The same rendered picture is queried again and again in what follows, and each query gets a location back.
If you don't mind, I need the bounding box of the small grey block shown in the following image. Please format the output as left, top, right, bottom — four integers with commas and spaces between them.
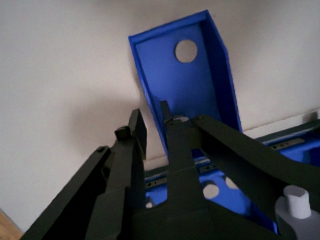
146, 196, 156, 207

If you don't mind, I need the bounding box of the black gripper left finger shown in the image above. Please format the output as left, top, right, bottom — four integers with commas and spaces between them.
19, 108, 147, 240

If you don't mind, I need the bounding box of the grey metal shelf rack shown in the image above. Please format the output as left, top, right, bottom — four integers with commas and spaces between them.
144, 119, 320, 180

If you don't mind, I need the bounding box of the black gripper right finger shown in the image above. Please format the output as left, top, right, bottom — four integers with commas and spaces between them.
159, 100, 320, 240

